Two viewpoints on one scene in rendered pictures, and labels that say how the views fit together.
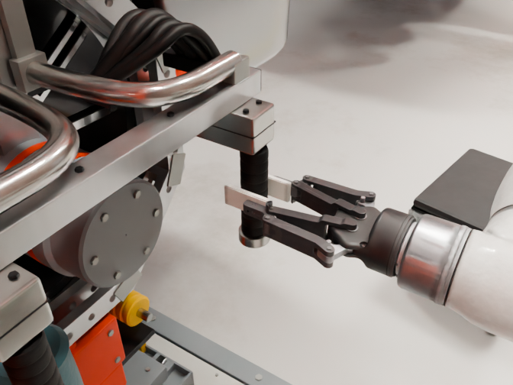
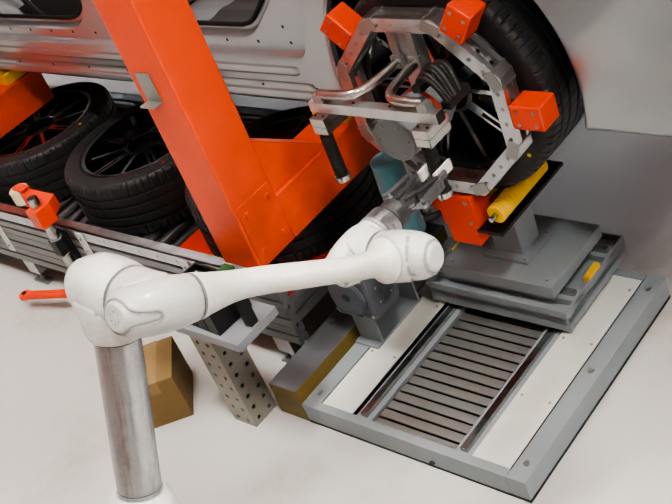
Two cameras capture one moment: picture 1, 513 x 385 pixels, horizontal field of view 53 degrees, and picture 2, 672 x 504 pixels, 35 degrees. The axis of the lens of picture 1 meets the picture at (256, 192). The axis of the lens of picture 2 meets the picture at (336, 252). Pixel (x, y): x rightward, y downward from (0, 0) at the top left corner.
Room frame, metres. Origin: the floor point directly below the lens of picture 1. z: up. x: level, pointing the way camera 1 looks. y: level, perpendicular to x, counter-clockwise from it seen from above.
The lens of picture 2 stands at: (1.02, -2.21, 2.21)
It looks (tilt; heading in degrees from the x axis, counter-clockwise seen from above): 34 degrees down; 110
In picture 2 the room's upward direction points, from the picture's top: 23 degrees counter-clockwise
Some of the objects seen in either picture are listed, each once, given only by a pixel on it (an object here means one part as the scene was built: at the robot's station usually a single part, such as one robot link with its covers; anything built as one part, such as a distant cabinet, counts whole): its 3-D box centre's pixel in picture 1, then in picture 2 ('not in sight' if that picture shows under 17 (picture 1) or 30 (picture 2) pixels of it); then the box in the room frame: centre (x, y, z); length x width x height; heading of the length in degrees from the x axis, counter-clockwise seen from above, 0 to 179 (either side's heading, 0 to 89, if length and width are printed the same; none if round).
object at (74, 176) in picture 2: not in sight; (153, 161); (-0.76, 1.21, 0.39); 0.66 x 0.66 x 0.24
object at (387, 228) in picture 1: (369, 234); (399, 208); (0.46, -0.13, 0.83); 0.09 x 0.08 x 0.07; 57
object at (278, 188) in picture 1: (266, 184); (442, 171); (0.56, -0.01, 0.83); 0.07 x 0.01 x 0.03; 57
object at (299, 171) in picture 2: not in sight; (309, 137); (0.09, 0.55, 0.69); 0.52 x 0.17 x 0.35; 58
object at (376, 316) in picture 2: not in sight; (392, 270); (0.23, 0.40, 0.26); 0.42 x 0.18 x 0.35; 58
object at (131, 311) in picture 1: (91, 285); (518, 188); (0.68, 0.31, 0.51); 0.29 x 0.06 x 0.06; 58
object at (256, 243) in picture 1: (254, 192); (436, 169); (0.54, 0.00, 0.83); 0.04 x 0.04 x 0.16
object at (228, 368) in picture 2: not in sight; (230, 365); (-0.29, 0.14, 0.21); 0.10 x 0.10 x 0.42; 58
